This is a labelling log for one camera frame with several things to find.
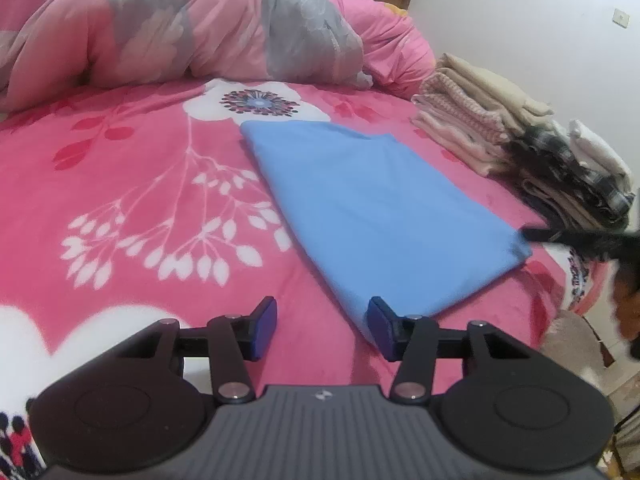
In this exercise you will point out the pink floral fleece blanket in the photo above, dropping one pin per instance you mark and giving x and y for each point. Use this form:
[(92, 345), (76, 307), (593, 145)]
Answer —
[(150, 185)]

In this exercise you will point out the blue t-shirt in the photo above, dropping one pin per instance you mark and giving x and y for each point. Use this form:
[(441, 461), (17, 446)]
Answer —
[(380, 210)]

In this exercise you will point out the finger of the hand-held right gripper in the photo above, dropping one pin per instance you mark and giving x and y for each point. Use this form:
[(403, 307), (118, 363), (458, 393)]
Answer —
[(575, 241)]

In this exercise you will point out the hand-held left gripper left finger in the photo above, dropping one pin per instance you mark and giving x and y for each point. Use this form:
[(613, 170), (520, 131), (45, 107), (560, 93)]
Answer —
[(262, 327)]

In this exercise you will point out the pink grey floral quilt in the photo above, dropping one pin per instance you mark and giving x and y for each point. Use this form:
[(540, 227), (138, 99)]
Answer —
[(175, 25)]

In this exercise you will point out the beige folded cloth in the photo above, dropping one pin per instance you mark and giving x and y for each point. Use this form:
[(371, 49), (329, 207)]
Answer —
[(495, 87)]

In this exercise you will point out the white folded cloth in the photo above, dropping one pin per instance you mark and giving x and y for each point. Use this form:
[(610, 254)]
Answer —
[(597, 147)]

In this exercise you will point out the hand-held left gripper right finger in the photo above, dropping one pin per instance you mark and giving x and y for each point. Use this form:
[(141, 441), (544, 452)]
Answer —
[(377, 327)]

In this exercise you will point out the white wall switch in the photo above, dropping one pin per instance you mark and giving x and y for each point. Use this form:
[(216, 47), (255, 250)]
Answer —
[(620, 17)]

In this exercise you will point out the dark patterned folded cloth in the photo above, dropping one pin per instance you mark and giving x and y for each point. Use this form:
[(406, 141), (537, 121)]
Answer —
[(565, 180)]

